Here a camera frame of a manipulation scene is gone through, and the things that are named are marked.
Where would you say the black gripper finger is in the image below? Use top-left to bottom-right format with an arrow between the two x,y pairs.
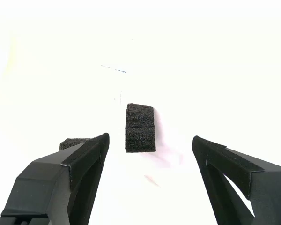
0,133 -> 110,225
192,135 -> 281,225

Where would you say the black foam cube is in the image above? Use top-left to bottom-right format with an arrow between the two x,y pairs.
125,103 -> 157,153
59,137 -> 92,151

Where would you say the white foam cube blue print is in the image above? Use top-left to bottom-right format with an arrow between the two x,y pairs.
97,60 -> 132,80

